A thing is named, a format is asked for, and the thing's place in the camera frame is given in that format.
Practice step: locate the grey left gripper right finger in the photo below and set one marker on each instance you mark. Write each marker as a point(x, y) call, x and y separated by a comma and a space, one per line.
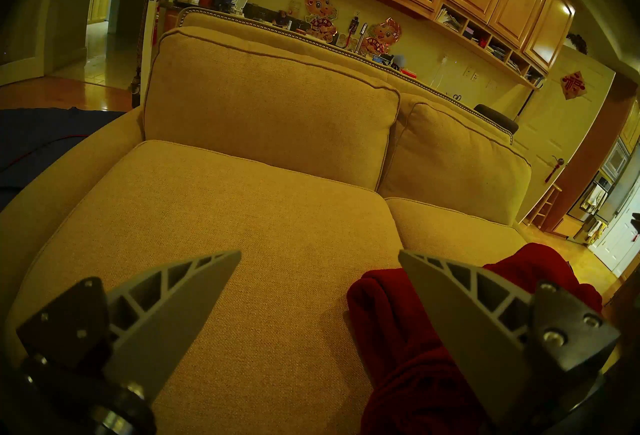
point(475, 329)

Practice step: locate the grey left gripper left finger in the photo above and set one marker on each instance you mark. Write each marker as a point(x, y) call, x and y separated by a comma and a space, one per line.
point(165, 309)

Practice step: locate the red blanket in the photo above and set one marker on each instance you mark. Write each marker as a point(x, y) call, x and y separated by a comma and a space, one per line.
point(415, 364)

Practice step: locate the tan sofa seat cushion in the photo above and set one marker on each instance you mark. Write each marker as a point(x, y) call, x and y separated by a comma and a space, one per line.
point(450, 229)
point(250, 289)

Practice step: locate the tan fabric sofa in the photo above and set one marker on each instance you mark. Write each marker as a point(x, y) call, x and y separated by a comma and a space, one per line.
point(55, 188)

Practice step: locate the wooden stool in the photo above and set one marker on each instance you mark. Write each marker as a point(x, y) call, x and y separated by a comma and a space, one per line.
point(556, 187)

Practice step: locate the tan sofa back cushion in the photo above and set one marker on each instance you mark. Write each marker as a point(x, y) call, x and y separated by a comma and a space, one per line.
point(270, 108)
point(450, 163)

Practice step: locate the hanging dish towel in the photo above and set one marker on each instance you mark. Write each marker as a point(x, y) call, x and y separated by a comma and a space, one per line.
point(595, 196)

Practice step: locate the dark blue floor cloth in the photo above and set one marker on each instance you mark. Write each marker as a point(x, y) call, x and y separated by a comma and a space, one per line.
point(40, 138)

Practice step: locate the black office chair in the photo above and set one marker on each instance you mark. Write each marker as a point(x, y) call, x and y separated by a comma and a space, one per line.
point(497, 117)

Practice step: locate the white panel door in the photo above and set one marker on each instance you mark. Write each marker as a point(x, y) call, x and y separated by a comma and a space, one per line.
point(555, 123)

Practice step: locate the red fu door ornament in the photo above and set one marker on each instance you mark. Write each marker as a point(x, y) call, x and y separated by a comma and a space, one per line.
point(573, 85)

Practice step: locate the blue plush ball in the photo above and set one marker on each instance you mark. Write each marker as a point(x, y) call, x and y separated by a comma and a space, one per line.
point(398, 62)

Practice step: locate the open wooden cubby shelf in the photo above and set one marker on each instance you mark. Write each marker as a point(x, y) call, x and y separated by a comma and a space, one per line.
point(480, 33)

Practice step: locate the wooden kitchen base cabinet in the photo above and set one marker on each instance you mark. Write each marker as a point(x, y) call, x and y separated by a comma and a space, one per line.
point(100, 6)

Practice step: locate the chrome kitchen faucet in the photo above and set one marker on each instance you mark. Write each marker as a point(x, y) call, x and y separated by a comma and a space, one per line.
point(361, 36)

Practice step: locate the cartoon figure wall decoration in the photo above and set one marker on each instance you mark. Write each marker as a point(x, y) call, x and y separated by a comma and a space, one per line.
point(382, 36)
point(321, 13)

